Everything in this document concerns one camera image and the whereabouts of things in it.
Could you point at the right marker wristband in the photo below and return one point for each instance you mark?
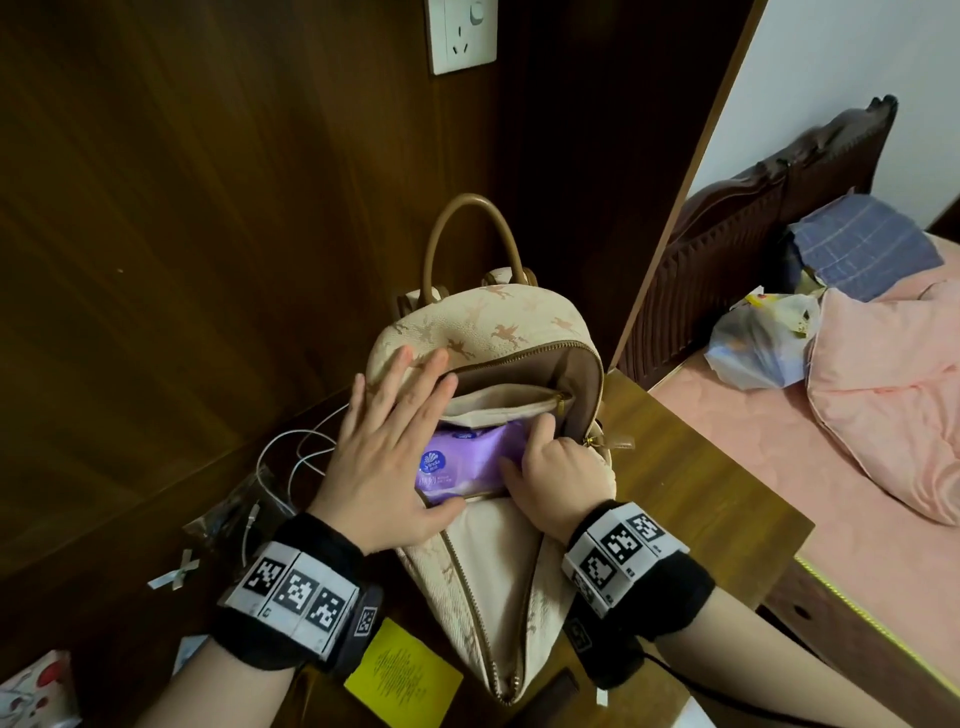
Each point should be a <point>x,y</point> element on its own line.
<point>622,547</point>

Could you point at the black stick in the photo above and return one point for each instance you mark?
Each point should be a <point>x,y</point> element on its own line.
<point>551,701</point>

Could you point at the dark wooden bed headboard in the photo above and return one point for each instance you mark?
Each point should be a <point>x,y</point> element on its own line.
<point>712,247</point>

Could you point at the clear bag with dark contents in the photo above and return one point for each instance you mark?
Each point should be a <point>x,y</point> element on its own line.
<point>225,517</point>

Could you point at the white plastic bag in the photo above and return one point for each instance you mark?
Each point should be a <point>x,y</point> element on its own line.
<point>757,345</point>

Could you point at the pink quilt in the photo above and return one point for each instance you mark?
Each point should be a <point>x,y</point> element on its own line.
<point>892,397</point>

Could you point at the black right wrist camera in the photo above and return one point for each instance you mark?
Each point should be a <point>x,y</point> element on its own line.
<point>600,652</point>

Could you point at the person's right forearm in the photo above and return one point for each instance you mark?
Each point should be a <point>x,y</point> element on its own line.
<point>750,660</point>

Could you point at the brown wooden bed rail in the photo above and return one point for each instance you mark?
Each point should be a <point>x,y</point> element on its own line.
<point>847,652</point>

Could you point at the purple tissue pack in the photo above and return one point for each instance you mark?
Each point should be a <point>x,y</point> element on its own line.
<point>472,457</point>

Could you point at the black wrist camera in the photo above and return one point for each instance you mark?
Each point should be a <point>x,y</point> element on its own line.
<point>364,622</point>
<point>600,652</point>

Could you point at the blue plaid pillow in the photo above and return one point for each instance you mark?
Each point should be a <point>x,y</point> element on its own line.
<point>862,244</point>

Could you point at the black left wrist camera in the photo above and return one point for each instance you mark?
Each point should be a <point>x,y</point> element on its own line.
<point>364,622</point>

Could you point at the marker wristband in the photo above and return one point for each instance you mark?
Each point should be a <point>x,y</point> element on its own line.
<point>292,592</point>
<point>622,547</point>

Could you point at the person's left hand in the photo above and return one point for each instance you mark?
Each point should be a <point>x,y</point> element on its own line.
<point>382,472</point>

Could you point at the beige horse-print backpack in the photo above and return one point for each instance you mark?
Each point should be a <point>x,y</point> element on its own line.
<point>495,585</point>

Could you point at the yellow box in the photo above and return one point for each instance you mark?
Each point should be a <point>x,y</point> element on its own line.
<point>405,679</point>

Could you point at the person's right hand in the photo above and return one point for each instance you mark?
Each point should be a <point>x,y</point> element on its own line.
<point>570,487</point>

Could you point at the small white ribbon cross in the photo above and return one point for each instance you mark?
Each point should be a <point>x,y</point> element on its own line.
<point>180,571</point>

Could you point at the white wall socket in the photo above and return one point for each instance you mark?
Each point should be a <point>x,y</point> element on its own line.
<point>461,34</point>

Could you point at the small red-print packet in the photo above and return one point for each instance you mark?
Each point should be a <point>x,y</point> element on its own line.
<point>189,651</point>

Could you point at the left marker wristband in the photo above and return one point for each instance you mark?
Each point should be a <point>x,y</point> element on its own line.
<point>292,592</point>

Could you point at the white red-print box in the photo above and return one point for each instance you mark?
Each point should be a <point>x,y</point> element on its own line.
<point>37,694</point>

